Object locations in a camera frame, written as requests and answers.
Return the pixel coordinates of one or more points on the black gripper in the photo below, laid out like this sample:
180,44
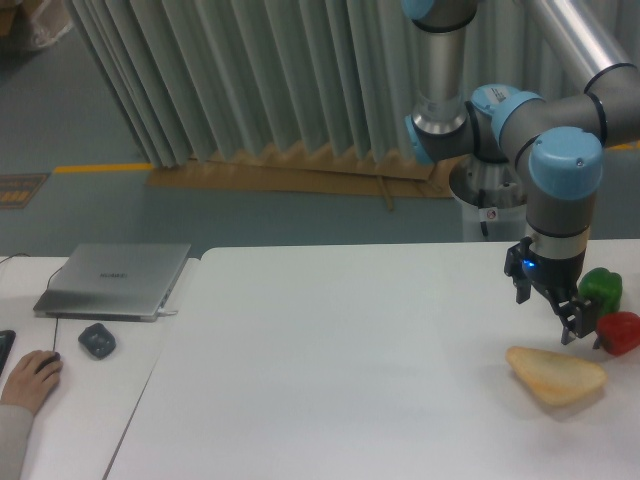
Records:
556,280

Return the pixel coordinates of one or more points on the black computer mouse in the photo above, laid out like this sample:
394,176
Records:
51,360

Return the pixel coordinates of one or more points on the grey sleeved forearm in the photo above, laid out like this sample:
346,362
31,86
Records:
16,425

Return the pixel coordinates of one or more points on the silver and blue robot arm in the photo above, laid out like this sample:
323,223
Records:
555,148

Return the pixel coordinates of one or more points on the green bell pepper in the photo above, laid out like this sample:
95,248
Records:
604,288

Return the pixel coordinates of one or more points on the red bell pepper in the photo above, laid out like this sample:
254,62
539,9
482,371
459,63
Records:
617,333

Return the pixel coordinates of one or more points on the person's hand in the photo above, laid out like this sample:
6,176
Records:
25,389

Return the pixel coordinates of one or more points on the toasted bread slice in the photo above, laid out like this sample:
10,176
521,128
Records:
555,379

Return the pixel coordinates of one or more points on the brown cardboard sheet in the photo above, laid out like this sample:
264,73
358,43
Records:
296,170

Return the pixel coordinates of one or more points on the silver closed laptop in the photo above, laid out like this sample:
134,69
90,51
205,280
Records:
114,281

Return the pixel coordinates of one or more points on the pale green pleated curtain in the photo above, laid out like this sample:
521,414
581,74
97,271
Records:
198,78

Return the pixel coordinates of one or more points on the yellow floor tape line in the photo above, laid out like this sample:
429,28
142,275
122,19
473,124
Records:
102,168

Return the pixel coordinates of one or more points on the dark grey 3D controller puck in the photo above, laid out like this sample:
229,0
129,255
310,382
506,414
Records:
98,341

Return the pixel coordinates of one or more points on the black keyboard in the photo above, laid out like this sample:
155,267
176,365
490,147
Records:
7,338

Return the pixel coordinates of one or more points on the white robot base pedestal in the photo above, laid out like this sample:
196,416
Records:
491,198

